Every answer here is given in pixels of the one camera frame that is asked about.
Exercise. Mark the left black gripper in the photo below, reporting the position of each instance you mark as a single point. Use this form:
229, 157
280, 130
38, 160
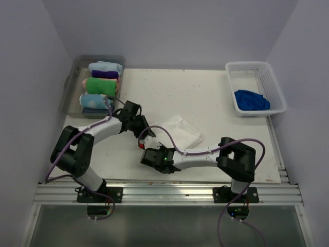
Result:
144, 123

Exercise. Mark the blue cloud pattern towel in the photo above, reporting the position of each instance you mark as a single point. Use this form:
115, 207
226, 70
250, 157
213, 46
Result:
95, 101

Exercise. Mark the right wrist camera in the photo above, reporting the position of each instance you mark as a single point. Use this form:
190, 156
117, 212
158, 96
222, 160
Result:
149, 143

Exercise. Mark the pink rolled towel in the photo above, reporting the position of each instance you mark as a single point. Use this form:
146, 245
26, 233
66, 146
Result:
83, 83

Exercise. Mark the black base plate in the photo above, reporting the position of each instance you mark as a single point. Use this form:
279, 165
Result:
225, 195
85, 196

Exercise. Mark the white plastic basket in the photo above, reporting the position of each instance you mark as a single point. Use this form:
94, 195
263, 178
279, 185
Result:
256, 77

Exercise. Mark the light blue rolled towel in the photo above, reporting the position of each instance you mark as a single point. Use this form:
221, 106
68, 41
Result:
106, 67

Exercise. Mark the blue crumpled towel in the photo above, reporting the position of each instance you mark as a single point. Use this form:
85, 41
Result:
251, 101

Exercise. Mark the aluminium mounting rail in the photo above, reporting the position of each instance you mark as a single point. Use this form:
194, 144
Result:
62, 192

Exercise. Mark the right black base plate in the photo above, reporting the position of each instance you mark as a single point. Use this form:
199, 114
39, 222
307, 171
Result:
225, 195

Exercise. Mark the white towel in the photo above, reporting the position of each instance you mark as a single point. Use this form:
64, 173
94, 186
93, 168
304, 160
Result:
183, 133

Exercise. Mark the grey plastic tray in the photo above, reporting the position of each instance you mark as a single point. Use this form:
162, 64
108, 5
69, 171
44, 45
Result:
73, 88

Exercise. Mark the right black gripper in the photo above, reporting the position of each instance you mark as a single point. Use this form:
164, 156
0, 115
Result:
162, 147

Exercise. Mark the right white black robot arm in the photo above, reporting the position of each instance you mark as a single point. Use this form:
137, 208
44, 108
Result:
235, 159

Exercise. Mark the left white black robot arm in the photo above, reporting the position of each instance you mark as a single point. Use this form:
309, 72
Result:
73, 150

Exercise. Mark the purple rolled towel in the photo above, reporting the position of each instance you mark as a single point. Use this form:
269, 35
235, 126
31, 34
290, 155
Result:
105, 75

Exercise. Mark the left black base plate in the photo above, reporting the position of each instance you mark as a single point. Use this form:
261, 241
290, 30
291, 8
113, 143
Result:
85, 196

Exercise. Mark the green rolled towel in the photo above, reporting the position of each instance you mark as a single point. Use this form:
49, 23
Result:
99, 87

